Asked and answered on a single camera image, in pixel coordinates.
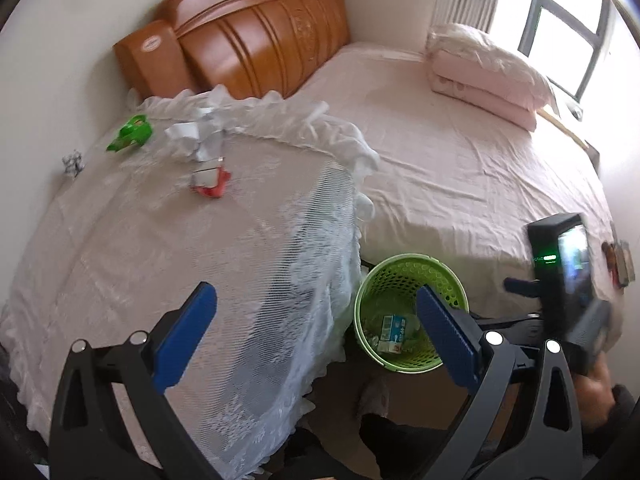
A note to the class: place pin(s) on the blue white milk carton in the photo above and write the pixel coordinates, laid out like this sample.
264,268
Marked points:
392,334

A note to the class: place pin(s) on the green wrapper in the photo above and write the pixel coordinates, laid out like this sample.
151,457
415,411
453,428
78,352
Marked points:
136,131

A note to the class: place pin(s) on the window frame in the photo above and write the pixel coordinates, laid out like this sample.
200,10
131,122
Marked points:
565,39

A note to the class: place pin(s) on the pink bed sheet mattress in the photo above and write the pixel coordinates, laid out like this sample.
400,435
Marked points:
455,182

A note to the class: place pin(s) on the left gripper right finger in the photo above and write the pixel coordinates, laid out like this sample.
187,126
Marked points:
521,420

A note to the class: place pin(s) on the folded pink quilt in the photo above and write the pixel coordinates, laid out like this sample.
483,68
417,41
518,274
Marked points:
464,63

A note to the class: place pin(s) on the crumpled silver foil ball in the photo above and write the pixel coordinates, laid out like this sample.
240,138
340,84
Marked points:
73,164

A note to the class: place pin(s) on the red white small wrapper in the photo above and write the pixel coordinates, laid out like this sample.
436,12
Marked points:
211,178

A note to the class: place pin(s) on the person's right hand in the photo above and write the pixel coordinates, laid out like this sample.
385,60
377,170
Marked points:
594,394

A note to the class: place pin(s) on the crumpled white paper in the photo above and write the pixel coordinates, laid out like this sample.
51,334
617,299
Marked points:
201,140

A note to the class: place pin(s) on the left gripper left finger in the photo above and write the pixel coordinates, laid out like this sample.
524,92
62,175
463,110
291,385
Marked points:
89,438

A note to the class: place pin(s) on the white lace table cover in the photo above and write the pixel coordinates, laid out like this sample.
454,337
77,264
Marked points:
128,240

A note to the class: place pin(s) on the wooden headboard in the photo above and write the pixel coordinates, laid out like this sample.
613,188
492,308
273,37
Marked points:
249,46

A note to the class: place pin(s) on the green mesh trash basket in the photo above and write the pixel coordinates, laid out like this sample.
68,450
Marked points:
391,288

